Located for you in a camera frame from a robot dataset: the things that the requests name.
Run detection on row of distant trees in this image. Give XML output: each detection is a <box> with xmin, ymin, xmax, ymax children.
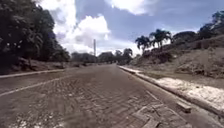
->
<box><xmin>69</xmin><ymin>48</ymin><xmax>134</xmax><ymax>66</ymax></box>

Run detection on tall utility pole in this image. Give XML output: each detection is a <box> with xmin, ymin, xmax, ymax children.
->
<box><xmin>93</xmin><ymin>39</ymin><xmax>97</xmax><ymax>58</ymax></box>

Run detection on brown brick paved road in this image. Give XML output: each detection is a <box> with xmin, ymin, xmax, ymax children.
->
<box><xmin>0</xmin><ymin>63</ymin><xmax>224</xmax><ymax>128</ymax></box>

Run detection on group of palm trees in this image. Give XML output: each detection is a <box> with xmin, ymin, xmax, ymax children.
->
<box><xmin>134</xmin><ymin>28</ymin><xmax>173</xmax><ymax>53</ymax></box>

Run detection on low pale kerb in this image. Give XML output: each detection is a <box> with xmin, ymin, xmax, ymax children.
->
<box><xmin>0</xmin><ymin>68</ymin><xmax>68</xmax><ymax>80</ymax></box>

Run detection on pale stone block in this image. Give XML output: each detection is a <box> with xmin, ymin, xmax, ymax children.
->
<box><xmin>176</xmin><ymin>100</ymin><xmax>193</xmax><ymax>114</ymax></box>

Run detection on white painted road line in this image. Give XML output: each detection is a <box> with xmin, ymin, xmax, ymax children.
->
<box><xmin>0</xmin><ymin>75</ymin><xmax>74</xmax><ymax>98</ymax></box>

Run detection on dry grassy earth slope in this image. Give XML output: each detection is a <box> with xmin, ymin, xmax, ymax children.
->
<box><xmin>129</xmin><ymin>9</ymin><xmax>224</xmax><ymax>90</ymax></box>

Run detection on pale concrete kerb pavement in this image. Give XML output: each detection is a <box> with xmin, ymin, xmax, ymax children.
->
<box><xmin>118</xmin><ymin>65</ymin><xmax>224</xmax><ymax>116</ymax></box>

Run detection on large dark trees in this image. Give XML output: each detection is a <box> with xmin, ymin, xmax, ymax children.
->
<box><xmin>0</xmin><ymin>0</ymin><xmax>71</xmax><ymax>73</ymax></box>

